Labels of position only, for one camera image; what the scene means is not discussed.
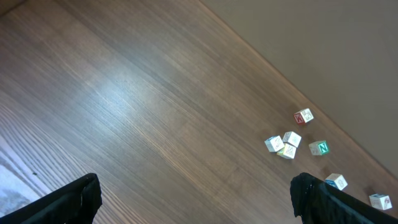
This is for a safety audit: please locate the wooden block beside left pair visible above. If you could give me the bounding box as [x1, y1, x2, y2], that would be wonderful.
[277, 143, 297, 159]

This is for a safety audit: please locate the blue H block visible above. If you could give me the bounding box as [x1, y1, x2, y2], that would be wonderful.
[325, 174, 348, 190]

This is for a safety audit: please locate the red-sided block top left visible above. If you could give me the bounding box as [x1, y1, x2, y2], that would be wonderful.
[294, 108, 314, 124]

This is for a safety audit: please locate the green N block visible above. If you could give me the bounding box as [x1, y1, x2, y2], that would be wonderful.
[308, 141, 330, 156]

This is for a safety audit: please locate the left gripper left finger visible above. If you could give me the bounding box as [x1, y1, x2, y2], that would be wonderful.
[1, 173, 102, 224]

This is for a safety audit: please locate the plain wooden block far left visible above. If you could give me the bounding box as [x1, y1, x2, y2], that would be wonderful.
[264, 136, 284, 152]

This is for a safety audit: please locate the wooden picture block top right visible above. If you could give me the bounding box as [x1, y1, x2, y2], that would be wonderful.
[369, 194, 392, 210]

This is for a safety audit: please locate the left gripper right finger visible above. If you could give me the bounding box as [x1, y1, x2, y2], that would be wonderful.
[290, 172, 397, 224]

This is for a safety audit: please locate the red-edged block left cluster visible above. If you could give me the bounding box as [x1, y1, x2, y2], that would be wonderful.
[282, 131, 302, 147]

